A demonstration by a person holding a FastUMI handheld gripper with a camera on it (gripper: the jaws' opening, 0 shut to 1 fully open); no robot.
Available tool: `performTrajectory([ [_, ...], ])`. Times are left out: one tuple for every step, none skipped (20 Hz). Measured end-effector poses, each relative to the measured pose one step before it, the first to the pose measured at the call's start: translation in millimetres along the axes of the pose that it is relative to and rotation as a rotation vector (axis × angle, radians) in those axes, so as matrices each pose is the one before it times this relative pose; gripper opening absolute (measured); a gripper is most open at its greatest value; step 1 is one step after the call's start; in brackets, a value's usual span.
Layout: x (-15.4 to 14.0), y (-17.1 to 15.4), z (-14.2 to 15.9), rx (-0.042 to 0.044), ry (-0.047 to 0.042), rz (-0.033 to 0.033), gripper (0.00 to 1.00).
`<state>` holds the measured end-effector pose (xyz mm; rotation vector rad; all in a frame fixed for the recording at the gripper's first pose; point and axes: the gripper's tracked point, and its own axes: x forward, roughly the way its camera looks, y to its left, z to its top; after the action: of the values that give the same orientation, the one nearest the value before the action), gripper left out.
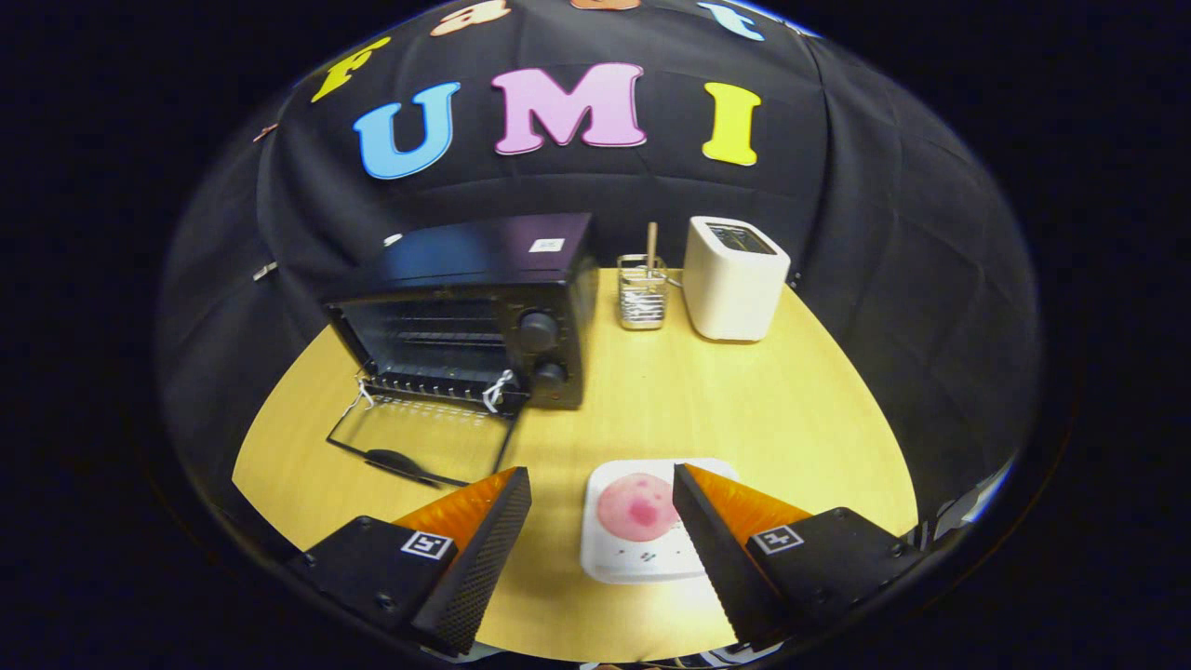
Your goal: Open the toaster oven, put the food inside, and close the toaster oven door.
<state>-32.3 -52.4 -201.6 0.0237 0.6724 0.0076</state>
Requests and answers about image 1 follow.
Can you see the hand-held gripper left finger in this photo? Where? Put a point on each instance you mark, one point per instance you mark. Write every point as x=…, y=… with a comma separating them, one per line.
x=479, y=568

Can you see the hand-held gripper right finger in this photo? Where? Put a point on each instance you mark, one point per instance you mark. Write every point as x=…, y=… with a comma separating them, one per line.
x=721, y=568

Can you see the white square plate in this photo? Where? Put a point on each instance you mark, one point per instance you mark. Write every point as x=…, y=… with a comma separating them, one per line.
x=633, y=558

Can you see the pink ham slice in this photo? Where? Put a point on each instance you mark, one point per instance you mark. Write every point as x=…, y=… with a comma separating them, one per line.
x=623, y=507

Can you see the black toaster oven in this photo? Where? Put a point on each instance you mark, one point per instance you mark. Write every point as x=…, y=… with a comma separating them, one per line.
x=484, y=251

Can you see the white pop-up toaster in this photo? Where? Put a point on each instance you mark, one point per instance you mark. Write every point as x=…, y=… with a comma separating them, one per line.
x=730, y=288

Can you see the wooden stick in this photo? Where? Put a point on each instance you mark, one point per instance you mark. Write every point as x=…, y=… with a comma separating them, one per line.
x=652, y=242

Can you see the silver backdrop clip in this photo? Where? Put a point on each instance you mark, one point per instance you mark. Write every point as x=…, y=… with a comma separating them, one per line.
x=264, y=271

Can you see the black backdrop cloth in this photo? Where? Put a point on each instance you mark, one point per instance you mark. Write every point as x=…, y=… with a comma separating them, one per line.
x=837, y=186

